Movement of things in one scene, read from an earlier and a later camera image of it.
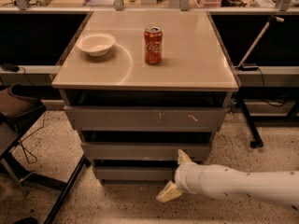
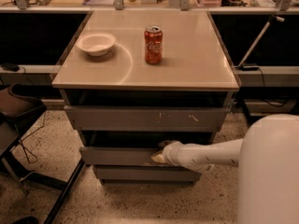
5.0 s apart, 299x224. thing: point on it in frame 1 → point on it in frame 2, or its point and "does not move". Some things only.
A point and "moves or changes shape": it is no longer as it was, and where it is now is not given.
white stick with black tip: (258, 37) does not move
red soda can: (153, 38) does not move
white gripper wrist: (181, 177) → (172, 153)
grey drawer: (144, 150) moves or changes shape
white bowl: (96, 43) does not move
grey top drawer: (146, 119) does not move
